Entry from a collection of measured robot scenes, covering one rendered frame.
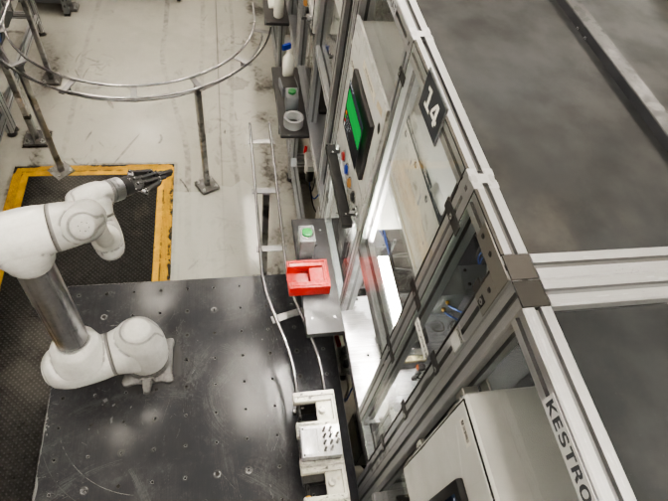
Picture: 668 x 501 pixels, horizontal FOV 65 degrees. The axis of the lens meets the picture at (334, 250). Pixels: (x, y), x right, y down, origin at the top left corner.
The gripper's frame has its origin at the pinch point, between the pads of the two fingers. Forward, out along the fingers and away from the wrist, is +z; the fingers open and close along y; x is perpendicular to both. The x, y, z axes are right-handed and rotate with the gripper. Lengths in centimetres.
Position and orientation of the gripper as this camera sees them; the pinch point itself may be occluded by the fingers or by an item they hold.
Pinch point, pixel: (164, 174)
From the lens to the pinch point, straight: 229.4
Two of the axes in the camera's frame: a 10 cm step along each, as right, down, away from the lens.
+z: 5.8, -3.6, 7.3
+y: -6.7, -7.3, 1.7
